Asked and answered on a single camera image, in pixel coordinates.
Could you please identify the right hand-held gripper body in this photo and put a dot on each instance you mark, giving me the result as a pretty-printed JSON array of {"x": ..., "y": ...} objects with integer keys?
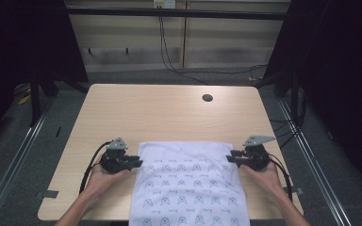
[{"x": 257, "y": 157}]

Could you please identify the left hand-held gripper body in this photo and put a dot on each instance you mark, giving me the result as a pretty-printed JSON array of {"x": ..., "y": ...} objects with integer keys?
[{"x": 114, "y": 158}]

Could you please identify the white printed towel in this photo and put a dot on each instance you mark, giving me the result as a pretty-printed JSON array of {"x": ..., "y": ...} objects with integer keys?
[{"x": 188, "y": 188}]

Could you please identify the person's right hand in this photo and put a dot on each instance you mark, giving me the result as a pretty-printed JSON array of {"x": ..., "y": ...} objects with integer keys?
[{"x": 265, "y": 180}]

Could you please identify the person's left hand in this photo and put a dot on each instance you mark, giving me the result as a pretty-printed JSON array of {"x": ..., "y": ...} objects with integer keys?
[{"x": 103, "y": 182}]

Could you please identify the grey tape strip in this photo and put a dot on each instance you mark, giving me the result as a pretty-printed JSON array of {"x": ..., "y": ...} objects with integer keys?
[
  {"x": 298, "y": 190},
  {"x": 47, "y": 194}
]

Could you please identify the black metal stand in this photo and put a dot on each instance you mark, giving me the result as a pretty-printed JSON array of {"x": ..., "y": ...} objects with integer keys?
[
  {"x": 35, "y": 100},
  {"x": 294, "y": 97}
]

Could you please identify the yellow object on floor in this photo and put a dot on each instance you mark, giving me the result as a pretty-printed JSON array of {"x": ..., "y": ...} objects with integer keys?
[{"x": 24, "y": 100}]

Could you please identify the dark curtain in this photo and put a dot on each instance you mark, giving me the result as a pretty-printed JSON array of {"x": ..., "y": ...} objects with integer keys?
[
  {"x": 19, "y": 40},
  {"x": 342, "y": 78}
]

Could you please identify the black horizontal crossbar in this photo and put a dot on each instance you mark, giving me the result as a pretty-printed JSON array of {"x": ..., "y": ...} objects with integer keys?
[{"x": 176, "y": 13}]

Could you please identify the metal floor rail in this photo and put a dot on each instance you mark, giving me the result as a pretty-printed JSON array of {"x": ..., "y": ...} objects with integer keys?
[
  {"x": 314, "y": 157},
  {"x": 12, "y": 163}
]

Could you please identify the white wall power outlet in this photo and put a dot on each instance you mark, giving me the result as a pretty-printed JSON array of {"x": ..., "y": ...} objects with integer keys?
[{"x": 165, "y": 3}]

